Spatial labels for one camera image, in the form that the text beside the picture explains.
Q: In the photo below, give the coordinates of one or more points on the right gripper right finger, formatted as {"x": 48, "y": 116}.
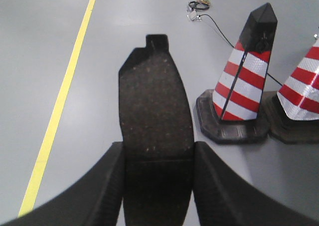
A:
{"x": 223, "y": 198}

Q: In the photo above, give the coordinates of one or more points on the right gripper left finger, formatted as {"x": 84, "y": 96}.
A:
{"x": 94, "y": 200}

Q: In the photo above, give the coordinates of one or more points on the brake pad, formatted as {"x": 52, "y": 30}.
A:
{"x": 157, "y": 130}

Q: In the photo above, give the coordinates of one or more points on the red white traffic cone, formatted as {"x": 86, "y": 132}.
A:
{"x": 293, "y": 110}
{"x": 231, "y": 112}

